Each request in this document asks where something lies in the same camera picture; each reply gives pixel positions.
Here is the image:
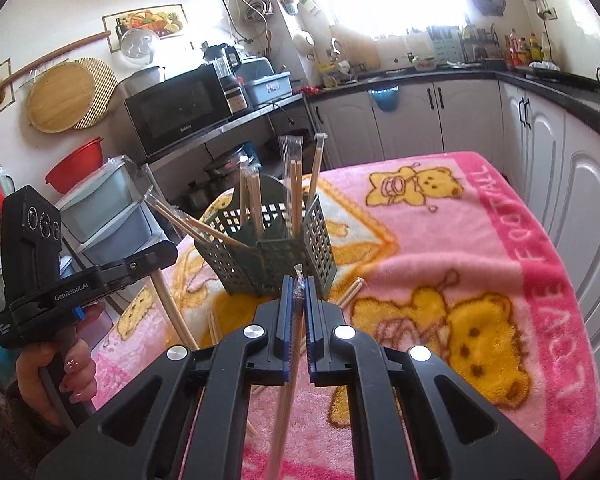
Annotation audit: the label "glass pot lid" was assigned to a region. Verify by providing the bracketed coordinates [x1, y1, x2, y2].
[120, 27, 161, 67]

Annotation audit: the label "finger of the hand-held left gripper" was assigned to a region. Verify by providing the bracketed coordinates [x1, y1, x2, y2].
[86, 240, 179, 292]

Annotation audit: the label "black blender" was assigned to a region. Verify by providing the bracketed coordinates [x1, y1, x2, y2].
[202, 42, 242, 89]

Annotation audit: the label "round wooden board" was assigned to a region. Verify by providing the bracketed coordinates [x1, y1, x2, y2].
[26, 62, 97, 134]

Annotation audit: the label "red plastic basin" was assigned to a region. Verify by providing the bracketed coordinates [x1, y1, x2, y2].
[45, 136, 106, 194]

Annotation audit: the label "group of sauce bottles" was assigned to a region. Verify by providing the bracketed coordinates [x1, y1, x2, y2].
[506, 29, 552, 67]

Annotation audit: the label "white electric kettle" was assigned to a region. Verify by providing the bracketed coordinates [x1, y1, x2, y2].
[291, 30, 317, 59]

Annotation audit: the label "dark green perforated utensil holder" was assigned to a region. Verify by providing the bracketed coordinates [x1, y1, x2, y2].
[194, 172, 338, 301]

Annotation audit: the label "fruit wall poster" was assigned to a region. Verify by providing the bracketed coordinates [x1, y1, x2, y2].
[102, 4, 187, 54]

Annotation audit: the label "plastic drawer unit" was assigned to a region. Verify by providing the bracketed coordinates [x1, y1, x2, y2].
[55, 164, 170, 287]

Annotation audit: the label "long wooden rolling pin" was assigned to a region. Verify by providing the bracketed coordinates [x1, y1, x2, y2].
[0, 31, 112, 107]

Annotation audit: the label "grey-blue plastic bin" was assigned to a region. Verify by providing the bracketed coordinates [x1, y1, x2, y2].
[242, 72, 294, 107]

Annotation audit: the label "round bamboo mat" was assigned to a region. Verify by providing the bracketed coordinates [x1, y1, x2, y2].
[72, 57, 119, 129]

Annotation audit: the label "wooden chopsticks pair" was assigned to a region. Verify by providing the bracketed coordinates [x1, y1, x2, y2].
[306, 132, 329, 207]
[237, 156, 266, 240]
[279, 135, 307, 235]
[107, 155, 201, 353]
[262, 264, 307, 480]
[336, 276, 366, 309]
[145, 195, 253, 251]
[206, 309, 223, 347]

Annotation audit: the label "person's left hand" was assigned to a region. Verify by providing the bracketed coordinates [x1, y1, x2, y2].
[15, 304, 108, 428]

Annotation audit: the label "red label jar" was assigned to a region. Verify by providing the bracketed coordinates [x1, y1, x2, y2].
[223, 75, 249, 114]

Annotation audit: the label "pink printed bear blanket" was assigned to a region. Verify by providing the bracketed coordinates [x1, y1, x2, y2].
[90, 150, 600, 480]

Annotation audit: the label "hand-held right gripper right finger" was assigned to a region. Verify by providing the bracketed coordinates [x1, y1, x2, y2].
[304, 276, 561, 480]

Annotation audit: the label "blue plastic bag holder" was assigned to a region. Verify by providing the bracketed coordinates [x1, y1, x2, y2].
[366, 85, 402, 113]

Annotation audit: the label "black kitchen countertop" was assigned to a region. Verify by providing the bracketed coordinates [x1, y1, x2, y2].
[305, 60, 600, 147]

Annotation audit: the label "black microwave oven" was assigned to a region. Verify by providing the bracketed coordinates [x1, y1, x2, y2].
[124, 63, 233, 158]

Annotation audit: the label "white kitchen cabinets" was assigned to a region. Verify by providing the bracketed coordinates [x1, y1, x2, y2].
[307, 72, 600, 396]

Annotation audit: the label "dish rack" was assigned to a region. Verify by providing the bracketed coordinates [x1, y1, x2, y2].
[459, 22, 499, 62]

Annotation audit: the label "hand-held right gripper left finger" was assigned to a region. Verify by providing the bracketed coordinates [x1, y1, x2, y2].
[35, 275, 297, 480]

